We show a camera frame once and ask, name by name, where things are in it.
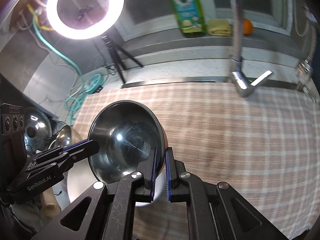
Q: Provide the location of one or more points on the orange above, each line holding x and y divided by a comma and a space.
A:
248, 27

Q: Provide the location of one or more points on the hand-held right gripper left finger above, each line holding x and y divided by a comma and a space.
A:
153, 170

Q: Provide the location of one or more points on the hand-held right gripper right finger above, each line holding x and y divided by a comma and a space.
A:
168, 175

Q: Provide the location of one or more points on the green dish soap bottle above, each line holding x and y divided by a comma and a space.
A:
187, 10

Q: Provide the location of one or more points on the plaid tablecloth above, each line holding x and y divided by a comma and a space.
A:
225, 142

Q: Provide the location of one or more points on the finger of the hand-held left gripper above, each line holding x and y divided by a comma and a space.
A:
85, 150
75, 145

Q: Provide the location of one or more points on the large steel bowl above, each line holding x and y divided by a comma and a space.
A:
125, 135

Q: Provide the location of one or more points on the teal round reel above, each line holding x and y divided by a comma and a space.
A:
93, 82

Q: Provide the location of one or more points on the yellow cloth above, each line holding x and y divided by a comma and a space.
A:
218, 27

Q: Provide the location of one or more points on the chrome faucet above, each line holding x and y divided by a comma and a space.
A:
237, 30

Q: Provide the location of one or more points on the black tripod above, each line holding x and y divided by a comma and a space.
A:
117, 60

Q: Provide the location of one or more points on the window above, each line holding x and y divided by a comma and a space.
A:
275, 17

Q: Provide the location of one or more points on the flexible faucet sprayer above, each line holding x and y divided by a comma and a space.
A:
303, 70

